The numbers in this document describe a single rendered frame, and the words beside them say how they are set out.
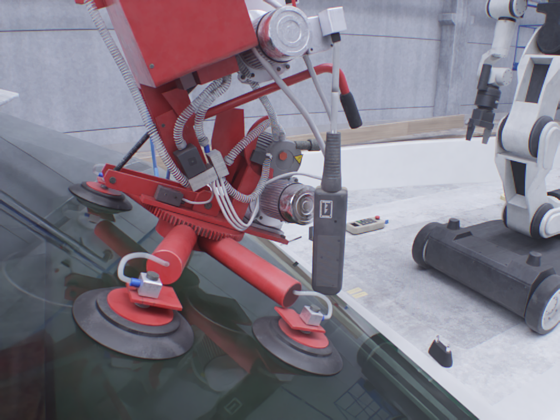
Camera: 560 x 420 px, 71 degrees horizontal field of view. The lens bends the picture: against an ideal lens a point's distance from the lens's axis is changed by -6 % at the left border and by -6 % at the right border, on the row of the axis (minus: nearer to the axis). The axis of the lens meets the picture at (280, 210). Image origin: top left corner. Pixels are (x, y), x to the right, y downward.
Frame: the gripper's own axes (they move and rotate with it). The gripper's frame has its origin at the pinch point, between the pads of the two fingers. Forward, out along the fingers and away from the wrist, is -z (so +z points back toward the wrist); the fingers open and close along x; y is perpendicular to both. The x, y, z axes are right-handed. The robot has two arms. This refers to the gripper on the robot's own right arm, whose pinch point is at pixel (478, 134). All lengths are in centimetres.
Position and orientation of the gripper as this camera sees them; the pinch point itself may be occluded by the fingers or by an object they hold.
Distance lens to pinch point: 179.9
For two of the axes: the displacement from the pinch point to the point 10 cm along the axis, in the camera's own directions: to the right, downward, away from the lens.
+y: 4.6, 3.1, -8.4
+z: 1.8, -9.5, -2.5
